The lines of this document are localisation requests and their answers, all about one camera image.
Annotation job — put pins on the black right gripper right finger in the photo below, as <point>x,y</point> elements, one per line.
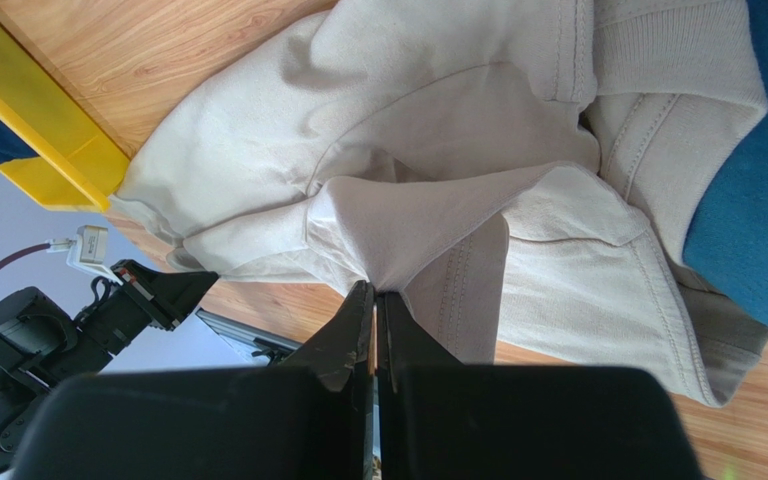
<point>444,419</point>

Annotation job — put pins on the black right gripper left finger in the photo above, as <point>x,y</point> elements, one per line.
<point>308,417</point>

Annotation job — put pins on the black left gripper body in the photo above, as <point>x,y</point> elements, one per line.
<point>115,320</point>

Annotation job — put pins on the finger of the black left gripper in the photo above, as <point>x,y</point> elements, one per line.
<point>169,298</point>

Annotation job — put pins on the beige t-shirt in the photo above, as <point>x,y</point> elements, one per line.
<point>524,171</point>

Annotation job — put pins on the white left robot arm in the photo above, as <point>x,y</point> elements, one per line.
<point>41,345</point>

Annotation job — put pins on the yellow plastic bin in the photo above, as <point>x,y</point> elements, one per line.
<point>75,166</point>

